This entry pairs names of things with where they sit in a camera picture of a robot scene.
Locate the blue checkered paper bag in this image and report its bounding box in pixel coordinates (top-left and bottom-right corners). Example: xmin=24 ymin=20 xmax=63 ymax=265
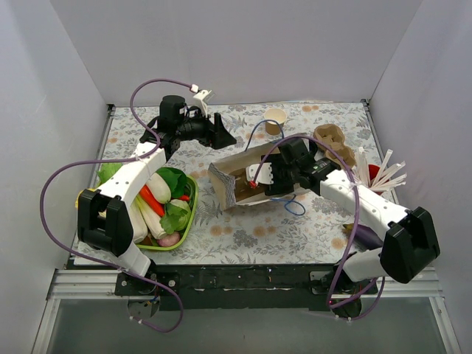
xmin=208 ymin=131 xmax=307 ymax=210

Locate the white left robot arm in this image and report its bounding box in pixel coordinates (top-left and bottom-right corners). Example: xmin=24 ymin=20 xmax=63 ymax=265
xmin=77 ymin=90 xmax=237 ymax=295

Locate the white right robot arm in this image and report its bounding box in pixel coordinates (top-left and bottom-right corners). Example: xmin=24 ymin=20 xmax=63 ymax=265
xmin=274 ymin=134 xmax=440 ymax=294

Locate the brown cardboard cup carrier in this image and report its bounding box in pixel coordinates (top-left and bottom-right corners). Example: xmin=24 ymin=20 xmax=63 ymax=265
xmin=313 ymin=124 xmax=356 ymax=167

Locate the green leafy vegetable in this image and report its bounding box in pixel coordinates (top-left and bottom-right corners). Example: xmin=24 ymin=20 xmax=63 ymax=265
xmin=156 ymin=167 xmax=187 ymax=198

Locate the floral table mat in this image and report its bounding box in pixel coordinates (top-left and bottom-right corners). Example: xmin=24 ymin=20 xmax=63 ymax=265
xmin=103 ymin=101 xmax=383 ymax=265

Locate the white radish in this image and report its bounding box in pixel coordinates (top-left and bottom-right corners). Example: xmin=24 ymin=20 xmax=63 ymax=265
xmin=146 ymin=173 xmax=171 ymax=204
xmin=129 ymin=195 xmax=148 ymax=243

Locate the red plastic cup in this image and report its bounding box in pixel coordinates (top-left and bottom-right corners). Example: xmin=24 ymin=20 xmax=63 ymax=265
xmin=368 ymin=164 xmax=381 ymax=190

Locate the red chili pepper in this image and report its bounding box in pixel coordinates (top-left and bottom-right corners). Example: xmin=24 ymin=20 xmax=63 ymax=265
xmin=139 ymin=184 xmax=165 ymax=217

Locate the green cabbage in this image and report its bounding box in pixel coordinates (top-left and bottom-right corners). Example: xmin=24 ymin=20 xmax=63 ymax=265
xmin=160 ymin=199 xmax=192 ymax=235

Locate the green lettuce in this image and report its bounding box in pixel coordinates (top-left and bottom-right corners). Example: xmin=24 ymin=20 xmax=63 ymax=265
xmin=97 ymin=162 xmax=122 ymax=186

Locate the purple eggplant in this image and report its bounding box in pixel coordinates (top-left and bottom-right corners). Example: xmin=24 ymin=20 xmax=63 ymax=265
xmin=353 ymin=224 xmax=383 ymax=250

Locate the pink onion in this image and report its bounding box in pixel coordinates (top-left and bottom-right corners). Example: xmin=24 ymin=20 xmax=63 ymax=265
xmin=158 ymin=232 xmax=181 ymax=247

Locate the green vegetable basket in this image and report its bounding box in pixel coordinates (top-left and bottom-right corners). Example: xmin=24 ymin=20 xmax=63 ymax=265
xmin=129 ymin=167 xmax=198 ymax=251

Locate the yellow corn toy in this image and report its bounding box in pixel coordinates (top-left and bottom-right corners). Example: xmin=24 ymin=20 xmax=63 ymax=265
xmin=74 ymin=190 xmax=84 ymax=209

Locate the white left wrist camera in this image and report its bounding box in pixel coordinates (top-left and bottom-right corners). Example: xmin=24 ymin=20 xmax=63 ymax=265
xmin=190 ymin=84 xmax=215 ymax=117

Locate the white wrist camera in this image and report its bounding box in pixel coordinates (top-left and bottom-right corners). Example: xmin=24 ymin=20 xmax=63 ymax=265
xmin=190 ymin=84 xmax=215 ymax=117
xmin=245 ymin=162 xmax=274 ymax=187

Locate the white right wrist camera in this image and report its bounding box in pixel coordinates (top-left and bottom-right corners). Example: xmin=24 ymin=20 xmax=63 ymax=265
xmin=245 ymin=162 xmax=274 ymax=187

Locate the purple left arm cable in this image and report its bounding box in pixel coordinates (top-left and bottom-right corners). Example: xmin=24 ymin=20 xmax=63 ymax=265
xmin=39 ymin=77 xmax=200 ymax=333

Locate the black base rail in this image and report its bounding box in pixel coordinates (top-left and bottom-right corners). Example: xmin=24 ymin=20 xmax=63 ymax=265
xmin=114 ymin=263 xmax=377 ymax=314

